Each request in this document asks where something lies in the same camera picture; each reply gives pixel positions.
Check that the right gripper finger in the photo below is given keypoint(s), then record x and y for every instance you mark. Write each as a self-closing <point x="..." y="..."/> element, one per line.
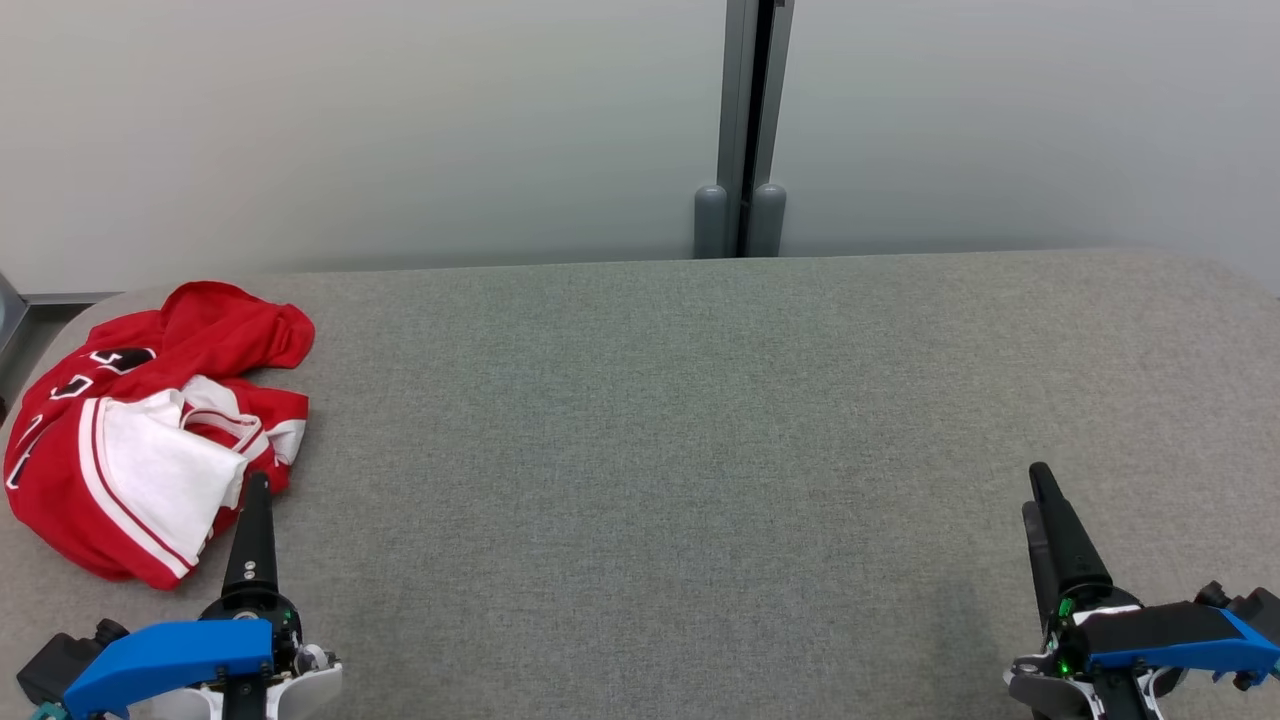
<point x="1040" y="570"/>
<point x="1075" y="560"/>

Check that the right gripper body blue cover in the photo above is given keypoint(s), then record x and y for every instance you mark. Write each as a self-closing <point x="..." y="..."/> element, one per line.
<point x="1150" y="635"/>

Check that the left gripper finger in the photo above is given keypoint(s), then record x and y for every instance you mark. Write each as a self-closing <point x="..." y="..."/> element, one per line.
<point x="252" y="550"/>

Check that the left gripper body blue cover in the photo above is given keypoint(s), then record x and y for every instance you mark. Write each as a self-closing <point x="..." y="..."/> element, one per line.
<point x="170" y="655"/>

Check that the red Bulls 23 jersey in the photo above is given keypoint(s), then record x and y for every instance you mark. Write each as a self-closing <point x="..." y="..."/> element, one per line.
<point x="60" y="480"/>

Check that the grey rounded partition foot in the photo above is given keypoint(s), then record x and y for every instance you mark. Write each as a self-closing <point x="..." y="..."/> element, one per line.
<point x="710" y="225"/>
<point x="768" y="225"/>

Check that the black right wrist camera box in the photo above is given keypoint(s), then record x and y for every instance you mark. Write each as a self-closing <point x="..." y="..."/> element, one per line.
<point x="1262" y="610"/>

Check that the grey vertical partition frame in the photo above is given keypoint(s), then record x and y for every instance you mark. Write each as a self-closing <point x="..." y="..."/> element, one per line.
<point x="745" y="100"/>

